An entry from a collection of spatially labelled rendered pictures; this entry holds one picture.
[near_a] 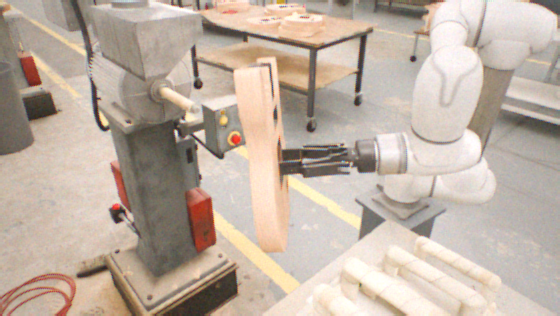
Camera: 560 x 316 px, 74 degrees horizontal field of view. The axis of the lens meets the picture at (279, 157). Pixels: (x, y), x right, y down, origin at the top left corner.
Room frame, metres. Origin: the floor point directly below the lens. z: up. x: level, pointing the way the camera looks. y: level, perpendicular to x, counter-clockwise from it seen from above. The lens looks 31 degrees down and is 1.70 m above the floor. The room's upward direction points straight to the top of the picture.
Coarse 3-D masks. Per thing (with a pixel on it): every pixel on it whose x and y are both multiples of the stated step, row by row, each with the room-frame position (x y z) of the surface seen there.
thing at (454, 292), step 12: (396, 252) 0.56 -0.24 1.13; (408, 264) 0.53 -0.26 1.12; (420, 264) 0.53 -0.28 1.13; (420, 276) 0.51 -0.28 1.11; (432, 276) 0.50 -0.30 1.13; (444, 276) 0.50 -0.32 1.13; (444, 288) 0.48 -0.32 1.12; (456, 288) 0.47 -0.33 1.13; (468, 288) 0.47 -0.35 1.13; (468, 300) 0.45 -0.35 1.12; (480, 300) 0.44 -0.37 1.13
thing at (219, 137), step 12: (228, 96) 1.45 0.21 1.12; (204, 108) 1.36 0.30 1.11; (216, 108) 1.33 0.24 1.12; (228, 108) 1.35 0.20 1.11; (204, 120) 1.37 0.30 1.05; (216, 120) 1.31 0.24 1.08; (228, 120) 1.34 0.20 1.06; (216, 132) 1.31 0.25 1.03; (228, 132) 1.34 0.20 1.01; (240, 132) 1.38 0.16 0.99; (204, 144) 1.40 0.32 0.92; (216, 144) 1.31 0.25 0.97; (228, 144) 1.34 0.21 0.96; (240, 144) 1.38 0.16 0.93; (216, 156) 1.37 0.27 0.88
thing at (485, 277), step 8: (416, 240) 0.69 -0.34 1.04; (424, 240) 0.68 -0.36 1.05; (424, 248) 0.67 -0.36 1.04; (432, 248) 0.66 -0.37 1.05; (440, 248) 0.65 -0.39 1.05; (440, 256) 0.64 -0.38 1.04; (448, 256) 0.63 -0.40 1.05; (456, 256) 0.63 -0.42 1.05; (448, 264) 0.62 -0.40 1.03; (456, 264) 0.61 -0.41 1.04; (464, 264) 0.60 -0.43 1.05; (472, 264) 0.60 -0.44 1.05; (464, 272) 0.59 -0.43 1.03; (472, 272) 0.58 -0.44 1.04; (480, 272) 0.58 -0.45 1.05; (488, 272) 0.58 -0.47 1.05; (480, 280) 0.57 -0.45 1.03; (488, 280) 0.56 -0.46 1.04; (496, 280) 0.56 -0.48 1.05
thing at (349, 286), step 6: (342, 276) 0.46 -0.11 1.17; (348, 276) 0.45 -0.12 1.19; (342, 282) 0.46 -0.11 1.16; (348, 282) 0.45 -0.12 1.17; (354, 282) 0.45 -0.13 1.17; (342, 288) 0.46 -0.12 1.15; (348, 288) 0.45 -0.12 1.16; (354, 288) 0.45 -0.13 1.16; (348, 294) 0.45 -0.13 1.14; (354, 294) 0.45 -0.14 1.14; (348, 300) 0.45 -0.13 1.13; (354, 300) 0.45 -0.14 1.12
